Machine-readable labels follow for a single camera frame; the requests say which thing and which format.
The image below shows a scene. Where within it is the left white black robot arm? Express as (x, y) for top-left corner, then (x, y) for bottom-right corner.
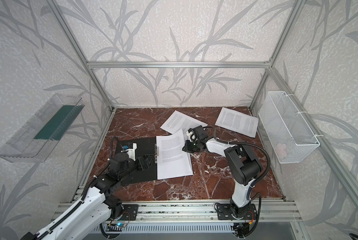
(22, 152), (156, 240)

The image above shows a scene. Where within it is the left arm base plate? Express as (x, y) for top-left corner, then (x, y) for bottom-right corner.
(116, 204), (139, 222)

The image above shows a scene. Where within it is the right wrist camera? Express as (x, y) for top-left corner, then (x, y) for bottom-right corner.
(186, 130), (196, 142)

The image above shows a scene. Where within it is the green circuit board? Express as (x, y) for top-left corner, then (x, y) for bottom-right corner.
(107, 223), (128, 232)

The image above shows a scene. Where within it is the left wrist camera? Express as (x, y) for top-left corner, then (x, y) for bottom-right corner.
(121, 143), (137, 161)

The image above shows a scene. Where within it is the beige black ring binder folder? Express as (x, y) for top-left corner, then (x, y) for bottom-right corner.
(110, 137), (158, 187)

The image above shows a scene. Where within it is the clear acrylic wall tray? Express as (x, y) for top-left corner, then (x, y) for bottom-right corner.
(0, 94), (85, 163)

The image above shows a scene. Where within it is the aluminium cage frame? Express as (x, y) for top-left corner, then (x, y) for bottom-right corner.
(46, 1), (358, 209)

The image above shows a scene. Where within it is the white wire mesh basket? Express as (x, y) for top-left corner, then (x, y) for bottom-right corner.
(258, 91), (320, 164)

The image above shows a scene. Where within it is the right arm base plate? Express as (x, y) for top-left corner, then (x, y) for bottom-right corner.
(214, 203), (257, 222)

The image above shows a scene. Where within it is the aluminium front rail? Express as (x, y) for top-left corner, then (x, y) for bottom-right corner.
(48, 200), (302, 224)

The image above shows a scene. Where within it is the printed paper sheet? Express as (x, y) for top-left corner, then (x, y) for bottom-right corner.
(161, 111), (207, 134)

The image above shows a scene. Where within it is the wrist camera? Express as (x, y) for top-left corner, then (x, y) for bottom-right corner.
(186, 130), (196, 142)
(121, 143), (137, 161)

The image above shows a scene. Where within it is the left black corrugated cable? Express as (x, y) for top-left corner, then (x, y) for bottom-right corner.
(36, 136), (124, 240)

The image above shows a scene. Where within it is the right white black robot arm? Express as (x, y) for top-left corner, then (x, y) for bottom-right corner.
(182, 126), (271, 215)

